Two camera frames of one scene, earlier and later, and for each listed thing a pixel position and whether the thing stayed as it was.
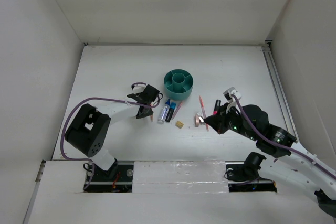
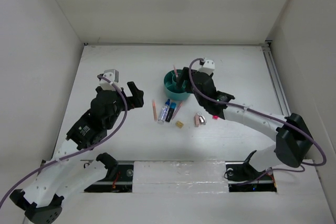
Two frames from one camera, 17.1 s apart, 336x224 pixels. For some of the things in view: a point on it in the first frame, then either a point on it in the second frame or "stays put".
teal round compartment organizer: (178, 84) stays put
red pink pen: (203, 112) → (175, 71)
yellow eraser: (179, 124) stays put
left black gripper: (147, 115) → (137, 95)
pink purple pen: (177, 111) stays put
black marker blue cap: (171, 110) stays put
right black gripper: (218, 121) → (184, 75)
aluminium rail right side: (270, 56) stays put
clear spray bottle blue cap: (164, 112) stays put
